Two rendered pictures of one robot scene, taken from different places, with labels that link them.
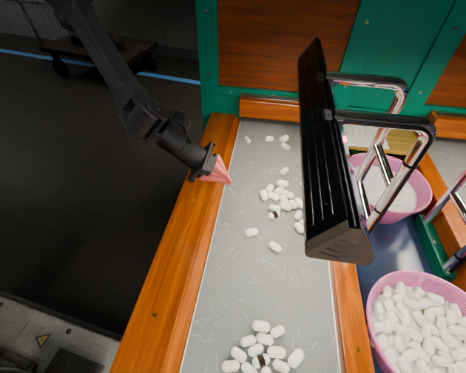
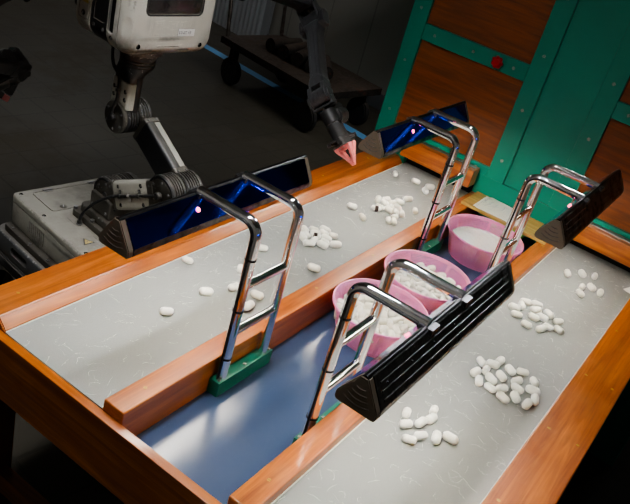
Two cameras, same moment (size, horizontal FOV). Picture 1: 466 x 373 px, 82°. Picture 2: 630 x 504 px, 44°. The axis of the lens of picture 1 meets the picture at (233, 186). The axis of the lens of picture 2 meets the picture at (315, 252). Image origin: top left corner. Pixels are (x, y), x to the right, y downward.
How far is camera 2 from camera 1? 2.07 m
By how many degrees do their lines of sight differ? 23
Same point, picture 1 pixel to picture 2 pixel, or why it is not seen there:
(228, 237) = (333, 202)
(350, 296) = (390, 245)
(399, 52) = (548, 146)
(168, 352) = (268, 208)
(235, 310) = (314, 222)
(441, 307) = not seen: hidden behind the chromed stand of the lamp
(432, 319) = not seen: hidden behind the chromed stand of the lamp
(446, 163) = (566, 262)
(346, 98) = (501, 174)
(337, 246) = (369, 140)
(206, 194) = (334, 177)
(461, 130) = (593, 239)
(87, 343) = not seen: hidden behind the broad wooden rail
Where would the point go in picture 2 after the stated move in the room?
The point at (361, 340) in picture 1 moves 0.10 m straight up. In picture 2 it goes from (378, 254) to (388, 226)
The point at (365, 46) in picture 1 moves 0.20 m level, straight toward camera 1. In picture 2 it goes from (520, 129) to (485, 132)
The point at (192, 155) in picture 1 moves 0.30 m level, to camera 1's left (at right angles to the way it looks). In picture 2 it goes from (337, 130) to (261, 97)
